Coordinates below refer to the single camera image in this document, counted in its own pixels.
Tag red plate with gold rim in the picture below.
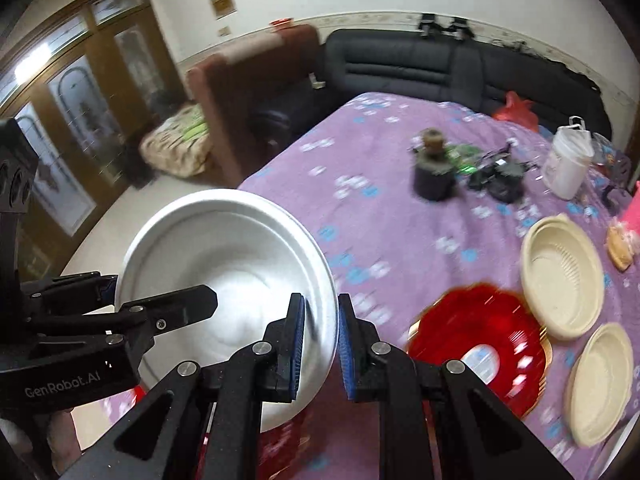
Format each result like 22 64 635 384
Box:
407 284 553 418

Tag small black device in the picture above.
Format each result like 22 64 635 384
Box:
467 150 528 204

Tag purple floral tablecloth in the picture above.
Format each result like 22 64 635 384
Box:
100 91 640 480

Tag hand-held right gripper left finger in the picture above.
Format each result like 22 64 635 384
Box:
60 292 307 480

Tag wrapped bread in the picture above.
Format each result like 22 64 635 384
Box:
606 225 634 271

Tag brown fabric sofa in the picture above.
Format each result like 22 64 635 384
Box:
186 24 321 187

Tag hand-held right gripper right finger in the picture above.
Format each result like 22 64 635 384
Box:
337 294 576 480

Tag black leather sofa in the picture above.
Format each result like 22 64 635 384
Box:
252 27 613 147

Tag silver metal bowl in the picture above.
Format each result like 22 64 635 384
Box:
115 189 337 433

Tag cream plastic bowl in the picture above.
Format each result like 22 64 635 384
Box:
565 322 635 448
520 215 606 341

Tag wooden glass door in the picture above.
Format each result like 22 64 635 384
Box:
0 0 187 281

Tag red plastic bag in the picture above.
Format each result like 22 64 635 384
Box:
492 91 541 133

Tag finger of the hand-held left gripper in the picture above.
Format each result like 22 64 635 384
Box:
20 271 121 313
107 285 219 376

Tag pink bottle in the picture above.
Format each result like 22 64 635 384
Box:
619 194 640 241

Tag black cylinder with wooden knob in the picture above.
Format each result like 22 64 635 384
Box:
411 130 457 202

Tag red gold-rimmed plate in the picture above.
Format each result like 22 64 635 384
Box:
200 405 351 480

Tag leaf patterned blanket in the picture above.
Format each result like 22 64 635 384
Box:
139 102 211 177

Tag black grippers on sofa back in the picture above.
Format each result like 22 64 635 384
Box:
419 12 474 41

